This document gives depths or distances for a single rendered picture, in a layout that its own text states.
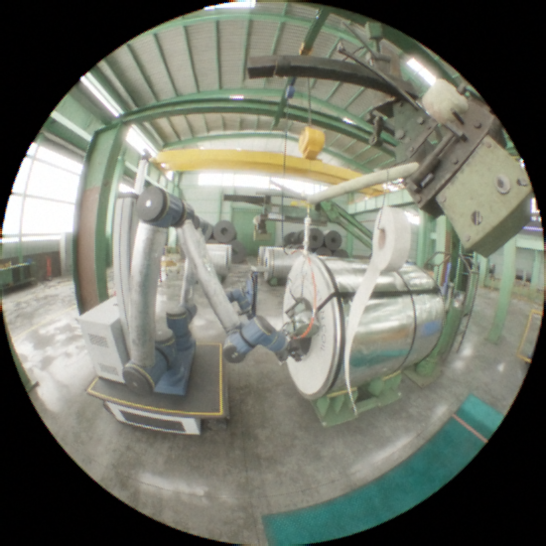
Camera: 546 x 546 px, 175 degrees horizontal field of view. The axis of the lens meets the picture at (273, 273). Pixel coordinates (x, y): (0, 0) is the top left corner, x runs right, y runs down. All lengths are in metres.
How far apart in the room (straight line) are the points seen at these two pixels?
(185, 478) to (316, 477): 0.86
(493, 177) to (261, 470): 1.63
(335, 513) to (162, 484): 1.06
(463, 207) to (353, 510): 1.54
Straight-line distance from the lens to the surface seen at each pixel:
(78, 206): 4.19
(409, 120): 0.62
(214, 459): 1.53
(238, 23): 11.88
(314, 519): 1.44
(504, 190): 0.36
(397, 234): 0.40
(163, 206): 0.71
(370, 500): 1.57
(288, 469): 1.50
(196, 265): 0.90
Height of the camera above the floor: 1.41
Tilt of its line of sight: 9 degrees down
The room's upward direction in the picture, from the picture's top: 4 degrees clockwise
